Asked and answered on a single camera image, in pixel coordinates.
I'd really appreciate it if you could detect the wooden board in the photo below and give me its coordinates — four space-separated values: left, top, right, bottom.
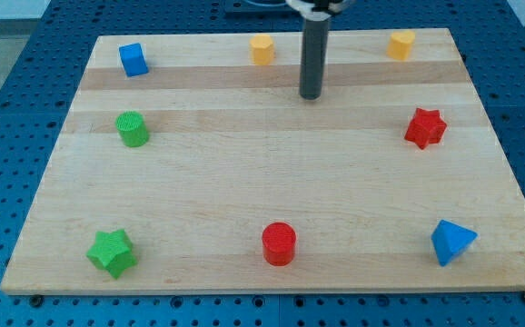
1 28 525 296

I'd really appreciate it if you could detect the red cylinder block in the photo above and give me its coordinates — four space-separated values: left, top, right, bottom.
262 222 297 266

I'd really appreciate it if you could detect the yellow hexagon block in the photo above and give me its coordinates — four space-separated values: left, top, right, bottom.
249 34 274 65

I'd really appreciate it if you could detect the green cylinder block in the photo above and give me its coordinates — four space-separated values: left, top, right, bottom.
115 111 150 147

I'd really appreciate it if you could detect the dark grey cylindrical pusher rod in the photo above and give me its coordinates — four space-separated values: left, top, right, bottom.
299 18 331 100

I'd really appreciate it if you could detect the blue cube block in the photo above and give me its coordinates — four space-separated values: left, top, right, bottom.
119 43 149 77

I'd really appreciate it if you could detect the red star block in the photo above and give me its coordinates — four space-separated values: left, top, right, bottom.
404 107 447 150

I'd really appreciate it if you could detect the green star block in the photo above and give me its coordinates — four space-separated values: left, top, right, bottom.
86 229 138 279

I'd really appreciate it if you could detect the yellow heart block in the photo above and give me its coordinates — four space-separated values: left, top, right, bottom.
386 30 416 61

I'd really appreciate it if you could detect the blue triangle block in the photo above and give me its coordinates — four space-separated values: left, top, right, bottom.
431 220 478 266

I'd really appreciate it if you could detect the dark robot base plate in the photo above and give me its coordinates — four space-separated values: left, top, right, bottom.
222 0 296 16

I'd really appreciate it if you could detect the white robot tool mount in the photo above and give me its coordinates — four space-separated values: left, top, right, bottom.
286 0 355 20

